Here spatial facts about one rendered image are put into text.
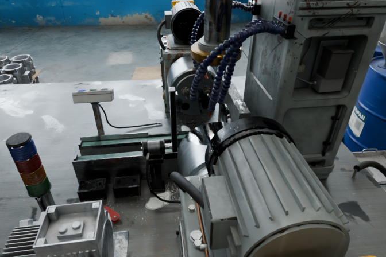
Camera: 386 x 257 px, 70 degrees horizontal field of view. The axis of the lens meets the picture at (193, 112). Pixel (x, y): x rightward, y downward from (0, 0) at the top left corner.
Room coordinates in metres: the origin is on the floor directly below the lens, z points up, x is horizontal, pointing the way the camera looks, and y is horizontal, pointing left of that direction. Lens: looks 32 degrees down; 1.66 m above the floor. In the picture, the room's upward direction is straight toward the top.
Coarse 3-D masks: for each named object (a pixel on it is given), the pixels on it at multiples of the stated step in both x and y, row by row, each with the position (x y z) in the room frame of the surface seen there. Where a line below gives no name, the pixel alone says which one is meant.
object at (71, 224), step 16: (48, 208) 0.41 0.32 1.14; (64, 208) 0.41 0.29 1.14; (80, 208) 0.42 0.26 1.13; (96, 208) 0.41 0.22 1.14; (48, 224) 0.38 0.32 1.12; (64, 224) 0.38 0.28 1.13; (80, 224) 0.38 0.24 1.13; (96, 224) 0.37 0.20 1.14; (48, 240) 0.35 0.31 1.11; (64, 240) 0.35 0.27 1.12; (80, 240) 0.33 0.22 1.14; (96, 240) 0.34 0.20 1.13; (48, 256) 0.32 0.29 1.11; (64, 256) 0.32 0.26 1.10; (80, 256) 0.33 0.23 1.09; (96, 256) 0.33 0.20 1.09
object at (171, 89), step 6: (174, 90) 0.78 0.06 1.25; (174, 96) 0.77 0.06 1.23; (174, 102) 0.77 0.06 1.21; (174, 108) 0.77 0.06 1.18; (174, 114) 0.77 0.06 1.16; (174, 120) 0.77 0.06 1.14; (174, 126) 0.77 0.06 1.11; (174, 132) 0.77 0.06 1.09; (174, 138) 0.77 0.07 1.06; (174, 144) 0.77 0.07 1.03; (174, 150) 0.77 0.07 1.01
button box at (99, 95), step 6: (96, 90) 1.12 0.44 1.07; (102, 90) 1.11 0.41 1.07; (108, 90) 1.10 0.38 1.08; (72, 96) 1.07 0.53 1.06; (78, 96) 1.08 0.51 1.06; (84, 96) 1.08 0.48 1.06; (90, 96) 1.08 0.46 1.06; (96, 96) 1.08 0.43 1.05; (102, 96) 1.09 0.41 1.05; (108, 96) 1.09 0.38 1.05; (78, 102) 1.07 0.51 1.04; (84, 102) 1.07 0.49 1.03; (90, 102) 1.07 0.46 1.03
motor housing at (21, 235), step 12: (108, 216) 0.46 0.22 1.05; (24, 228) 0.38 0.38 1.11; (36, 228) 0.39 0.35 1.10; (108, 228) 0.45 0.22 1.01; (12, 240) 0.35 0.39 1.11; (24, 240) 0.36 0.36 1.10; (108, 240) 0.44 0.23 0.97; (12, 252) 0.33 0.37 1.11; (24, 252) 0.33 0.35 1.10; (108, 252) 0.42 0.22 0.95
